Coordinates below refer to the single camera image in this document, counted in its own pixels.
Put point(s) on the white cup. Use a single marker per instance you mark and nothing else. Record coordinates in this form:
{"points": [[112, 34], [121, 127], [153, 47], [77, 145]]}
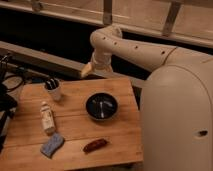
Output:
{"points": [[55, 93]]}

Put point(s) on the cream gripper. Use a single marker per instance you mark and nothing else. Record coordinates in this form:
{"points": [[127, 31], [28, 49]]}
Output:
{"points": [[99, 61]]}

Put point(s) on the black equipment at left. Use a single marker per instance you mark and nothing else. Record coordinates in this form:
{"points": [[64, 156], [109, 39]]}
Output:
{"points": [[7, 102]]}

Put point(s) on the black utensils in cup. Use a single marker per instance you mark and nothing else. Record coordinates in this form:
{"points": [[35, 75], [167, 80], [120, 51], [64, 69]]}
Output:
{"points": [[51, 84]]}

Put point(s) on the dark ceramic bowl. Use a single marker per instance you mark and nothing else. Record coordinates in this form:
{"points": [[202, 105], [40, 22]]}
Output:
{"points": [[101, 106]]}

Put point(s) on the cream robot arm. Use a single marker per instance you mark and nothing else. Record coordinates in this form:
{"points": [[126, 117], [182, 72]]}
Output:
{"points": [[176, 99]]}

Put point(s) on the white bottle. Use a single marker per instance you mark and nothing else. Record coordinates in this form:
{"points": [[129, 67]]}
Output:
{"points": [[47, 118]]}

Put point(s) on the wooden board table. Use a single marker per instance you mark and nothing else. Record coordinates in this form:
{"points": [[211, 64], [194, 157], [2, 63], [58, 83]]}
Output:
{"points": [[25, 135]]}

